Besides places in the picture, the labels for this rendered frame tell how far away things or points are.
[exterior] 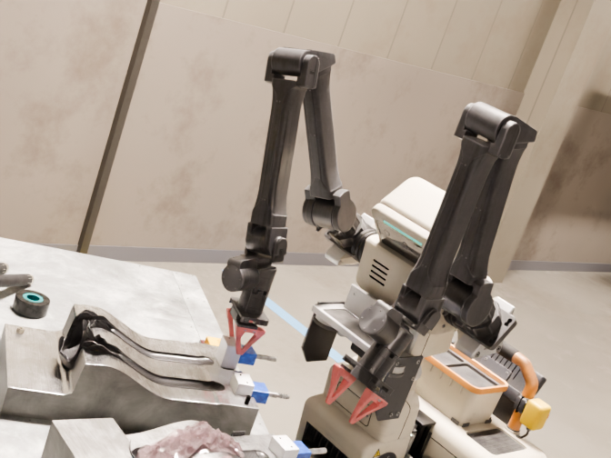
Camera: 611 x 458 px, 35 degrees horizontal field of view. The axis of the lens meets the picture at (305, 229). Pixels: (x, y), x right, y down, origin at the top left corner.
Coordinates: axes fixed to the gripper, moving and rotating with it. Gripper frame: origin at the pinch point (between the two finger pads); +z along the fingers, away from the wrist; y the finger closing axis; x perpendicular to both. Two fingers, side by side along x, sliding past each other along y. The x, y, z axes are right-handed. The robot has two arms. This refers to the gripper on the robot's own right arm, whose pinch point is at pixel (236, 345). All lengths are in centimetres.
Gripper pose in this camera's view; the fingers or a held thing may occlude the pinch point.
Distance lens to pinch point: 216.2
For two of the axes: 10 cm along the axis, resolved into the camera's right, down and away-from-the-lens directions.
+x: 8.9, 1.9, 4.0
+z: -3.2, 9.1, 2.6
